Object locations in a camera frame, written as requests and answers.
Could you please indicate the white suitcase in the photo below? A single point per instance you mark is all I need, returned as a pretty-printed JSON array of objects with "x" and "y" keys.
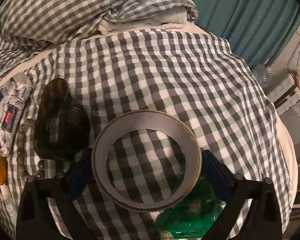
[{"x": 286, "y": 93}]

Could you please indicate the white tape roll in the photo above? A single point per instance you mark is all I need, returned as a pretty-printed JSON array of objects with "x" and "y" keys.
[{"x": 154, "y": 120}]

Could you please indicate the dark sunglasses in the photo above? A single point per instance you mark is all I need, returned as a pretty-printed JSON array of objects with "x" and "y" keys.
[{"x": 62, "y": 127}]

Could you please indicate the clear water bottle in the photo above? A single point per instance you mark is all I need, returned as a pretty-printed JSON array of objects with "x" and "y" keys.
[{"x": 263, "y": 75}]

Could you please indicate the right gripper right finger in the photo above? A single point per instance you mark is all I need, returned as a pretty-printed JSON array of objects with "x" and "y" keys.
[{"x": 263, "y": 220}]

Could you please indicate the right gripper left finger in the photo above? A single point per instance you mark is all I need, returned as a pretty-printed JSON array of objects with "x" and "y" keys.
[{"x": 35, "y": 220}]

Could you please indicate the checkered bed sheet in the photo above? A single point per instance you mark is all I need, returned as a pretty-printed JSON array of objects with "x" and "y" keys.
[{"x": 194, "y": 77}]

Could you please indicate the green plastic package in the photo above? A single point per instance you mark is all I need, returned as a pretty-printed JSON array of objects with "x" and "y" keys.
[{"x": 193, "y": 216}]

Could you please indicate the floral tissue pack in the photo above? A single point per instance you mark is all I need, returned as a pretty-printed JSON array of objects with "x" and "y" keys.
[{"x": 14, "y": 95}]

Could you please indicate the teal curtain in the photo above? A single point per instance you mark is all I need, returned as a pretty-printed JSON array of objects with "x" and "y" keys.
[{"x": 257, "y": 30}]

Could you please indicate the checkered duvet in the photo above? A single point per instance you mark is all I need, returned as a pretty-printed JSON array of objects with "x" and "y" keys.
[{"x": 28, "y": 26}]

